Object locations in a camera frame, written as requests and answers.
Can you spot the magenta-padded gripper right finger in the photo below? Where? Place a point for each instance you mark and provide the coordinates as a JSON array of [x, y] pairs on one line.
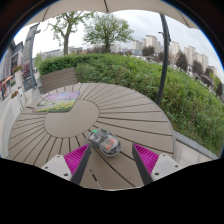
[[146, 159]]

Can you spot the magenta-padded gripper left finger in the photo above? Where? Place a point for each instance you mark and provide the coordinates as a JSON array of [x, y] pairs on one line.
[[76, 159]]

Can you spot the transparent computer mouse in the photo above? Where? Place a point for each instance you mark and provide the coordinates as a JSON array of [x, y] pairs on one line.
[[105, 142]]

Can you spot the flower print mouse pad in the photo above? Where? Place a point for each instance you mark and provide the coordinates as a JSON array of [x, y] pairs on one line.
[[58, 102]]

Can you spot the green hedge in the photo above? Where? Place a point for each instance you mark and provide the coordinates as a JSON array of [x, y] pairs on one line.
[[140, 83]]

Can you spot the brown slatted chair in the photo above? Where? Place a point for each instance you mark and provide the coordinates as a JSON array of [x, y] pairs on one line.
[[58, 79]]

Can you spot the white flower planter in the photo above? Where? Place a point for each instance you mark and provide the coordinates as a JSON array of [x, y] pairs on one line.
[[16, 100], [17, 75]]

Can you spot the dark curved umbrella pole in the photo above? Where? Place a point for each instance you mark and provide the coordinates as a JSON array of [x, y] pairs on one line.
[[165, 60]]

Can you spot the grey sign pillar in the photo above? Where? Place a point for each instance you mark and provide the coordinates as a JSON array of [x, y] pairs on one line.
[[28, 56]]

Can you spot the beige apartment buildings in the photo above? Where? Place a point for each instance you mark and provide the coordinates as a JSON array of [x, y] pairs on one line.
[[191, 55]]

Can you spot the grey storefront building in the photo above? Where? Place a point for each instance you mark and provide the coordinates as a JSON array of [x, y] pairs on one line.
[[8, 63]]

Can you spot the thin-crowned tree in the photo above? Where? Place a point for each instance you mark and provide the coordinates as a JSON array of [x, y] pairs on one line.
[[66, 31]]

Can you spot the dense-crowned tree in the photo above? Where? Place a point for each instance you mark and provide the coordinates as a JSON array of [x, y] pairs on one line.
[[107, 30]]

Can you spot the beige umbrella canopy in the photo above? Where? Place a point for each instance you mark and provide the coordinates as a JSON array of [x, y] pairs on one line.
[[83, 6]]

